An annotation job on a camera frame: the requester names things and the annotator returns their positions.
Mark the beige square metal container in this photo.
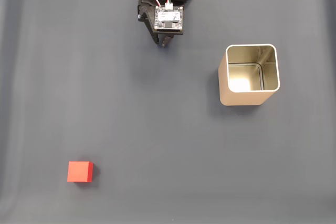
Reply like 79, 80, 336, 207
218, 44, 281, 106

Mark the red cube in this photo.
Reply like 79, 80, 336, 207
67, 161, 94, 183

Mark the gripper camera on black mount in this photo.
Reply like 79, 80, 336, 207
153, 5, 184, 37

